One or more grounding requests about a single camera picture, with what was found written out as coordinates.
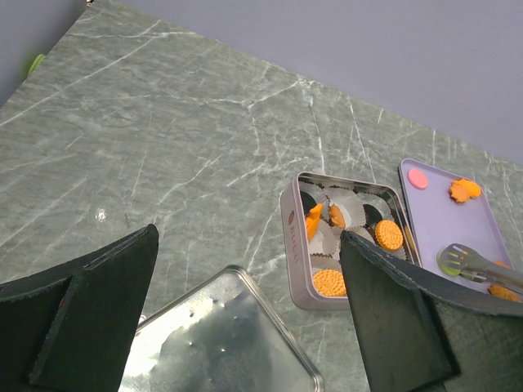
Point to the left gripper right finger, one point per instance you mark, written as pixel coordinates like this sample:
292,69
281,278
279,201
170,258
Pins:
418,331

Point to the orange fish cookie top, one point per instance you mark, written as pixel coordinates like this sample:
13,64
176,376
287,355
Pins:
462,190

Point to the silver tin lid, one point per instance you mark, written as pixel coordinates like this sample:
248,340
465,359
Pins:
223,335

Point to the orange flower cookie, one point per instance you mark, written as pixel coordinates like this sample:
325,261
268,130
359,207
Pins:
504,293

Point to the orange scalloped cookie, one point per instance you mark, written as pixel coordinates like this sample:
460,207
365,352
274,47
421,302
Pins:
337,217

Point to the square cookie tin box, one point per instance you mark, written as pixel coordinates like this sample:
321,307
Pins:
323,251

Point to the black round cookie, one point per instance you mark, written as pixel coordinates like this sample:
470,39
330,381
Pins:
372,215
308,202

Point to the lavender plastic tray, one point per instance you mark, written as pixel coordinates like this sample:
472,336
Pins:
436,221

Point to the pink round cookie top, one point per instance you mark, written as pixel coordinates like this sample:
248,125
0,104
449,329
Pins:
417,179

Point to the green sticker on wall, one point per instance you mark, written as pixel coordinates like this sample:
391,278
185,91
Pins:
37,61

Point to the orange dotted round cookie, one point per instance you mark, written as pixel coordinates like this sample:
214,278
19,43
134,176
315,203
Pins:
329,282

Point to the green round cookie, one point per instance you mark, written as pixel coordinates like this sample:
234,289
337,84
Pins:
451,261

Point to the metal serving tongs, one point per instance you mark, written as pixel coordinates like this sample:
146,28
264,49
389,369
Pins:
480,270

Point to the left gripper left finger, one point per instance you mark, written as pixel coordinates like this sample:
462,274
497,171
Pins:
71,327

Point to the orange round biscuit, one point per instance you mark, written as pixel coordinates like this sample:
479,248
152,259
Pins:
389,235

